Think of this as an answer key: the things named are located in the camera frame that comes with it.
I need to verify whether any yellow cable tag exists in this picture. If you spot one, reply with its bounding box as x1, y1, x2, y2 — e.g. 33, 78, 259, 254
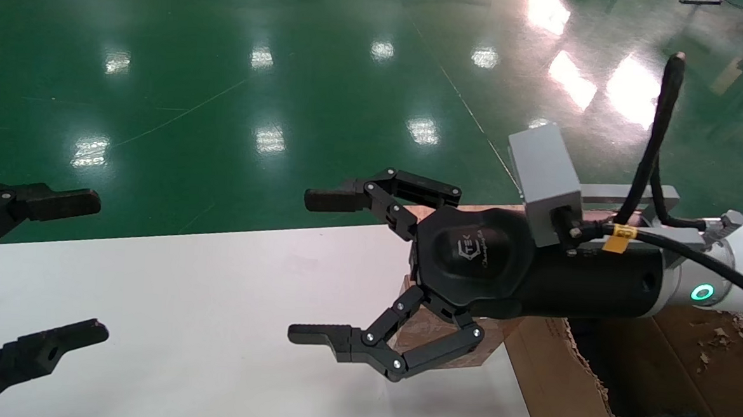
602, 223, 638, 255

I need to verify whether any big torn cardboard box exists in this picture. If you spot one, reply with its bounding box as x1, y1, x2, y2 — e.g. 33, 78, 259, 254
499, 298, 743, 417

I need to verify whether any black smooth camera cable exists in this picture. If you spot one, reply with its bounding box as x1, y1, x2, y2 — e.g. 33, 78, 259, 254
548, 205, 743, 311

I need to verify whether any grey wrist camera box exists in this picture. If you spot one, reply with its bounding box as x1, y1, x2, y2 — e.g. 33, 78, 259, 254
502, 121, 710, 257

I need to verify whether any light wooden board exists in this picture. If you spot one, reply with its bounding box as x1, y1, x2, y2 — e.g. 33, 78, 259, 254
403, 199, 528, 231

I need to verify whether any brown wooden block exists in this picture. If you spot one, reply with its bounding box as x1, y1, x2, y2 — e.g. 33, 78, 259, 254
394, 275, 522, 373

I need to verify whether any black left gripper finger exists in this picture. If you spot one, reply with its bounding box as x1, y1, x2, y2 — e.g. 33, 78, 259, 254
0, 180, 102, 271
0, 314, 110, 417

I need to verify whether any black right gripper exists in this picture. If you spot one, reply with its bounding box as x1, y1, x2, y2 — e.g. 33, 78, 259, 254
285, 163, 673, 397

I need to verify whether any black braided cable loop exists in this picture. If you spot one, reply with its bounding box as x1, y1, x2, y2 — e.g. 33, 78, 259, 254
611, 49, 717, 232

